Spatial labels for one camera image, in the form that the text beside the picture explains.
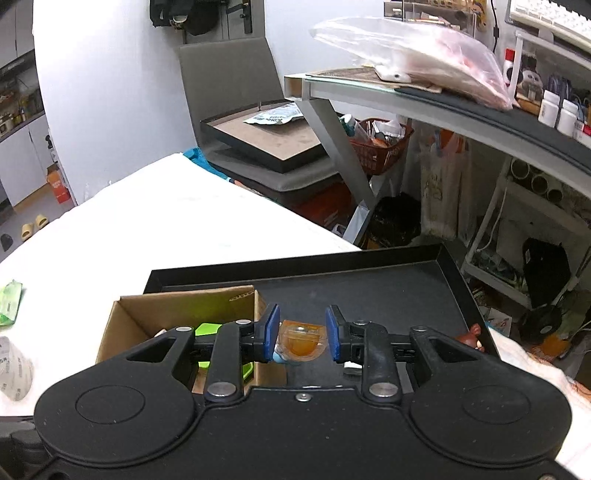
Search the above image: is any white metal rack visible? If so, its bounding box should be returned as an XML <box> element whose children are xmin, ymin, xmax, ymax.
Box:
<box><xmin>462</xmin><ymin>157</ymin><xmax>591</xmax><ymax>310</ymax></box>

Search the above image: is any black shallow tray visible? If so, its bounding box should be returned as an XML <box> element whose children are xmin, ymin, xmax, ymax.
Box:
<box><xmin>143</xmin><ymin>244</ymin><xmax>502</xmax><ymax>388</ymax></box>

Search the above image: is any orange carton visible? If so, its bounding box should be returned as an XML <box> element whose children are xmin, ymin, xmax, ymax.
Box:
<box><xmin>46</xmin><ymin>164</ymin><xmax>77</xmax><ymax>205</ymax></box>

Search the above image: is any black pouch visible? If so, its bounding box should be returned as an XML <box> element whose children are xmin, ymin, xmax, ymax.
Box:
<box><xmin>522</xmin><ymin>237</ymin><xmax>573</xmax><ymax>310</ymax></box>

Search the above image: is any black hanging bag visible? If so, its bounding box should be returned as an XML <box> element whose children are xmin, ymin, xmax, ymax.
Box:
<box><xmin>149</xmin><ymin>0</ymin><xmax>220</xmax><ymax>37</ymax></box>

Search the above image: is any small blue toy figurine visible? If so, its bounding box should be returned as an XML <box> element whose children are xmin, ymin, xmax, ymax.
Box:
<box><xmin>274</xmin><ymin>318</ymin><xmax>329</xmax><ymax>365</ymax></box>

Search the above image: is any clear plastic bag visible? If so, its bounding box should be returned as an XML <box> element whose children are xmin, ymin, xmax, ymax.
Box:
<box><xmin>309</xmin><ymin>16</ymin><xmax>514</xmax><ymax>110</ymax></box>

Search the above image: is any white pill bottle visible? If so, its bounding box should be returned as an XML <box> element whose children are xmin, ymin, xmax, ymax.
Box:
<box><xmin>556</xmin><ymin>98</ymin><xmax>580</xmax><ymax>137</ymax></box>
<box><xmin>538</xmin><ymin>89</ymin><xmax>561</xmax><ymax>127</ymax></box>

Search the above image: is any white cabinet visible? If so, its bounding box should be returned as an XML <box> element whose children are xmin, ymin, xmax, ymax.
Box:
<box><xmin>0</xmin><ymin>46</ymin><xmax>51</xmax><ymax>208</ymax></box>

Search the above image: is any teal cloth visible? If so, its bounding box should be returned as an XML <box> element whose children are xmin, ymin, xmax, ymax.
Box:
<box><xmin>182</xmin><ymin>147</ymin><xmax>232</xmax><ymax>183</ymax></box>

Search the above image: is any brown cardboard box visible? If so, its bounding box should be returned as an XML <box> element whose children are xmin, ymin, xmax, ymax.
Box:
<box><xmin>95</xmin><ymin>285</ymin><xmax>289</xmax><ymax>393</ymax></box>

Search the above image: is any grey chair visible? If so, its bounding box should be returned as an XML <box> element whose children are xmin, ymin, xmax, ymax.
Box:
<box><xmin>178</xmin><ymin>37</ymin><xmax>342</xmax><ymax>192</ymax></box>

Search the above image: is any black framed brown tray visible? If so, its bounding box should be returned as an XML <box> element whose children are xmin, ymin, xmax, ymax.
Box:
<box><xmin>199</xmin><ymin>98</ymin><xmax>331</xmax><ymax>175</ymax></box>

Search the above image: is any white bottle red cap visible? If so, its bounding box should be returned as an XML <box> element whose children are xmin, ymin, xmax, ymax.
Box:
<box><xmin>503</xmin><ymin>48</ymin><xmax>518</xmax><ymax>86</ymax></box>

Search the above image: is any green cube box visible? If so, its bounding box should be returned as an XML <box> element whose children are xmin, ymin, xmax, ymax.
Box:
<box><xmin>194</xmin><ymin>322</ymin><xmax>254</xmax><ymax>384</ymax></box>

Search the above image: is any white keyboard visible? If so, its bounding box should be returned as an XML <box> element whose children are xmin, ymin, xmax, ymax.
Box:
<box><xmin>508</xmin><ymin>0</ymin><xmax>591</xmax><ymax>40</ymax></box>

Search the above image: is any white flat device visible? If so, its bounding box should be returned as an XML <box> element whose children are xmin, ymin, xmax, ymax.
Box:
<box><xmin>374</xmin><ymin>65</ymin><xmax>411</xmax><ymax>84</ymax></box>

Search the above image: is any black rubbish bag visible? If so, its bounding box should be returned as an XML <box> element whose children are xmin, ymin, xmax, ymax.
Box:
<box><xmin>369</xmin><ymin>194</ymin><xmax>423</xmax><ymax>250</ymax></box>

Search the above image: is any orange storage box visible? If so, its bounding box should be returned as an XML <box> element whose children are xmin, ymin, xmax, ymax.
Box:
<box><xmin>305</xmin><ymin>182</ymin><xmax>356</xmax><ymax>232</ymax></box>

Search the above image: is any panda figurine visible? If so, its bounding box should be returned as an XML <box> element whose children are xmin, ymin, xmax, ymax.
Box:
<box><xmin>519</xmin><ymin>69</ymin><xmax>543</xmax><ymax>100</ymax></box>

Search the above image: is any white plastic package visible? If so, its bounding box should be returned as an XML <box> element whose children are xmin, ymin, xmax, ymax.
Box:
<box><xmin>243</xmin><ymin>102</ymin><xmax>305</xmax><ymax>126</ymax></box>

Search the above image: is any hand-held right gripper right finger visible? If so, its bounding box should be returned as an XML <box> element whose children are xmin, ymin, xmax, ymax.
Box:
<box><xmin>324</xmin><ymin>305</ymin><xmax>502</xmax><ymax>403</ymax></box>

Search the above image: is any clear tape roll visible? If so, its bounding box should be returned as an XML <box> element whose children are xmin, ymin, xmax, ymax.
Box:
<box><xmin>0</xmin><ymin>336</ymin><xmax>34</xmax><ymax>401</ymax></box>

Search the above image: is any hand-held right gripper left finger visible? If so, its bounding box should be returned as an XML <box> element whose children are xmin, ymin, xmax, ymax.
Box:
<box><xmin>97</xmin><ymin>304</ymin><xmax>282</xmax><ymax>403</ymax></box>

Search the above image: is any red plastic basket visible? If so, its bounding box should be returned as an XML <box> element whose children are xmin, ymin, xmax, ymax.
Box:
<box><xmin>348</xmin><ymin>117</ymin><xmax>415</xmax><ymax>176</ymax></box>

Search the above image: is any curved glass desk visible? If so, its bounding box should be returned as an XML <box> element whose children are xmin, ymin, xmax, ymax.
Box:
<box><xmin>284</xmin><ymin>69</ymin><xmax>591</xmax><ymax>250</ymax></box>

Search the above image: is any grey drawer organiser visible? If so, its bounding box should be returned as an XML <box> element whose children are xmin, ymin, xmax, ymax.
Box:
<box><xmin>383</xmin><ymin>0</ymin><xmax>478</xmax><ymax>32</ymax></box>

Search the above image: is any small brown bear figurine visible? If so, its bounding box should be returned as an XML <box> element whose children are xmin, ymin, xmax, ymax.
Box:
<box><xmin>455</xmin><ymin>323</ymin><xmax>485</xmax><ymax>354</ymax></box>

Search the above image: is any green wet wipes pack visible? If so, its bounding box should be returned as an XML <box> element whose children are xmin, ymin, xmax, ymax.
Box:
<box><xmin>0</xmin><ymin>279</ymin><xmax>25</xmax><ymax>327</ymax></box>

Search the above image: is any white printed bag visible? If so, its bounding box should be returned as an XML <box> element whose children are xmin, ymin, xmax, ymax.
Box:
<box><xmin>418</xmin><ymin>129</ymin><xmax>476</xmax><ymax>241</ymax></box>

